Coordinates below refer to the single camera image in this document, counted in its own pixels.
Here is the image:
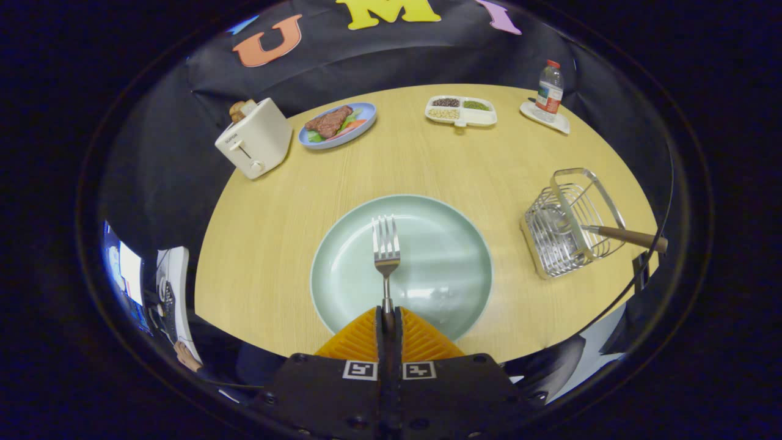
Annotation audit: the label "black keypad device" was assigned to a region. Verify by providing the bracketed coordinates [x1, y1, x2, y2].
[160, 280, 179, 343]

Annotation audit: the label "black backdrop cloth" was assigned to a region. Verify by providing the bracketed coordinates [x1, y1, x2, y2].
[98, 0, 679, 392]

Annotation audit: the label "clear red-capped water bottle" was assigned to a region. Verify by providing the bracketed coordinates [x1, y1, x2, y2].
[534, 59, 565, 123]

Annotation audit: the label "small blue plate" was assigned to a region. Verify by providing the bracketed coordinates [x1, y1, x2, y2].
[298, 102, 378, 150]

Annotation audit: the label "wooden-handled metal fork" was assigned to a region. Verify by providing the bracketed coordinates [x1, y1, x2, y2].
[372, 214, 401, 334]

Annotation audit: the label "brown steak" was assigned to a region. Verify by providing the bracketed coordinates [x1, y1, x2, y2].
[304, 105, 354, 139]

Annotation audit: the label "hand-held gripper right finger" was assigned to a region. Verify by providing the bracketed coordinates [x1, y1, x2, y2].
[394, 306, 532, 440]

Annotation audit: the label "pale green plate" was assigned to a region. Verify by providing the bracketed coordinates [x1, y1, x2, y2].
[310, 194, 494, 342]

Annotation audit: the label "orange carrot slices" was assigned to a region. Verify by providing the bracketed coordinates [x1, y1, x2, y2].
[327, 119, 368, 140]

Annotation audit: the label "white divided dish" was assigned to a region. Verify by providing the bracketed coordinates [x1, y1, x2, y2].
[425, 95, 498, 128]

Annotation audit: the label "white side desk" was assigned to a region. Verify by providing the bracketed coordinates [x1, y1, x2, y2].
[156, 246, 202, 364]

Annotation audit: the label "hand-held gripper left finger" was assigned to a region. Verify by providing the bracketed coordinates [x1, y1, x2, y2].
[254, 306, 387, 440]

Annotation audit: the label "green lettuce leaves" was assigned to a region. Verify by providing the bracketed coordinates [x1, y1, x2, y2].
[307, 110, 361, 144]

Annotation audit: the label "computer monitor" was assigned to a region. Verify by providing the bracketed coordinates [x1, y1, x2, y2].
[103, 223, 153, 337]

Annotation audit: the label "wooden-handled metal spoon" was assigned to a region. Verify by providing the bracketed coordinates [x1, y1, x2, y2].
[538, 208, 669, 254]

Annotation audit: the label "white square coaster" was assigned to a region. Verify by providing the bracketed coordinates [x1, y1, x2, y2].
[519, 100, 571, 135]

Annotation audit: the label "cream white toaster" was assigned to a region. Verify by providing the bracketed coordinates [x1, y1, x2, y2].
[214, 97, 294, 180]

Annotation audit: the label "black table clamp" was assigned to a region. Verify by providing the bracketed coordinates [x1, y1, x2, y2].
[632, 252, 651, 294]

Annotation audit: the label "metal wire basket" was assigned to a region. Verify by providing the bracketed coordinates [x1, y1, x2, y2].
[521, 167, 627, 281]

